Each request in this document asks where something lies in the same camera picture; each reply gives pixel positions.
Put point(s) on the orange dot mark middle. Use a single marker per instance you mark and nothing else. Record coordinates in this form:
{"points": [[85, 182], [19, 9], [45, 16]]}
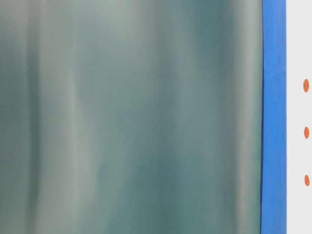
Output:
{"points": [[306, 132]]}

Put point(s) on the orange dot mark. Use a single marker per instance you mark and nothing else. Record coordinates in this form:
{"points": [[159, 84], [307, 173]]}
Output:
{"points": [[307, 180], [306, 85], [306, 132]]}

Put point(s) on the green backdrop curtain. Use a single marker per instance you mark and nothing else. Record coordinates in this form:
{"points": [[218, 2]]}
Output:
{"points": [[130, 116]]}

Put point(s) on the blue table cloth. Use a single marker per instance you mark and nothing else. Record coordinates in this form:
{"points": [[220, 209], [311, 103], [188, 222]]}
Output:
{"points": [[274, 129]]}

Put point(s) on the white work board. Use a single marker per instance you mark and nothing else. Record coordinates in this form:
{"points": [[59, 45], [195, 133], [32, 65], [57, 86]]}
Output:
{"points": [[299, 115]]}

